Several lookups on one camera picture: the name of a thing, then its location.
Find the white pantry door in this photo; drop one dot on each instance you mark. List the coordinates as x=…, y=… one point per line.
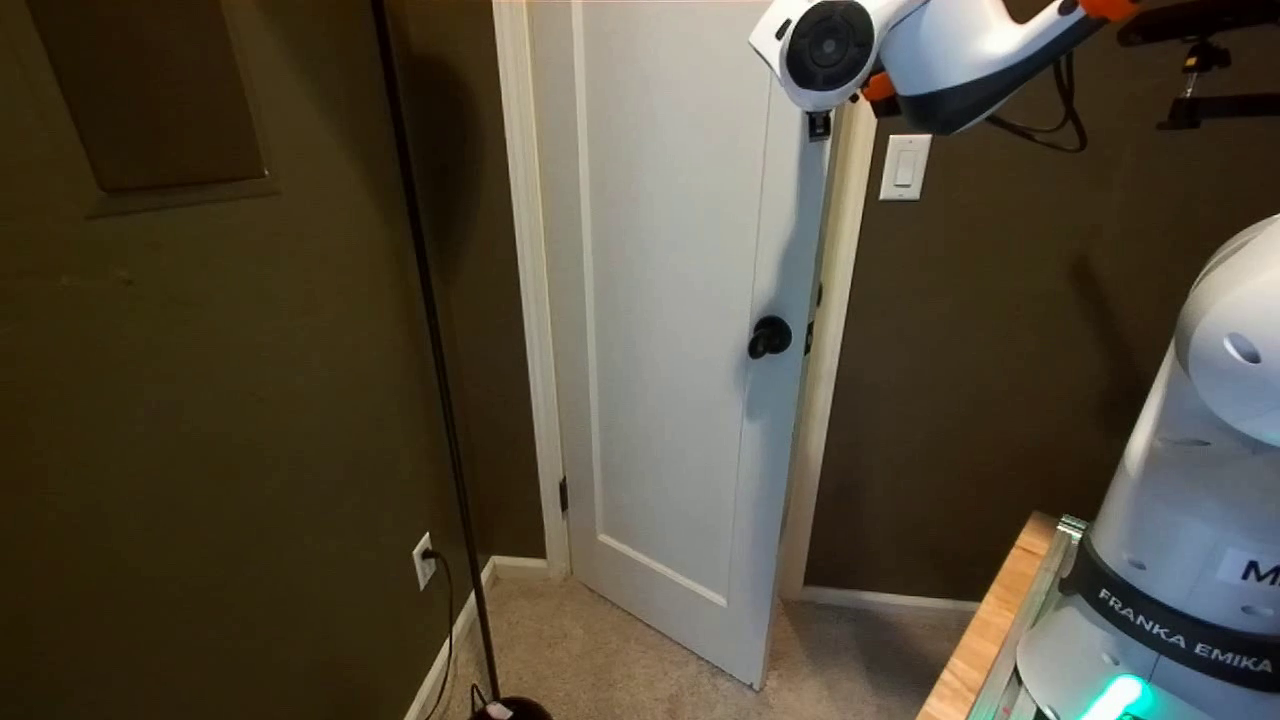
x=665, y=332

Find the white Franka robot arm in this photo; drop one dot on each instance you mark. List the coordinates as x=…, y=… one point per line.
x=1203, y=464

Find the black round door knob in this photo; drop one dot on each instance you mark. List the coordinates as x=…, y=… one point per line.
x=771, y=336

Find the black door hinge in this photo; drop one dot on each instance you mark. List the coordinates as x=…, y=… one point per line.
x=562, y=498

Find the black door latch plate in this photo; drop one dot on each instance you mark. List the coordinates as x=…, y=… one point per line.
x=811, y=336

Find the black floor lamp pole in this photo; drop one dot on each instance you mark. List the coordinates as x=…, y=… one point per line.
x=442, y=375

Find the white baseboard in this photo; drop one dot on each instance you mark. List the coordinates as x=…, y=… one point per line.
x=887, y=599
x=463, y=641

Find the black floor lamp base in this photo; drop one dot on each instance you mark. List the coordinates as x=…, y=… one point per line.
x=510, y=711

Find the white wall outlet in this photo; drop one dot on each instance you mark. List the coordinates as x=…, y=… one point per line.
x=426, y=561

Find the white light switch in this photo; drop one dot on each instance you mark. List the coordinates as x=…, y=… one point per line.
x=906, y=165

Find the recessed brown wall panel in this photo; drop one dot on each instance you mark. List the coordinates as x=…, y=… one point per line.
x=146, y=101

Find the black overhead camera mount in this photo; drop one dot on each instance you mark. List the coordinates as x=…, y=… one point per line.
x=1203, y=16

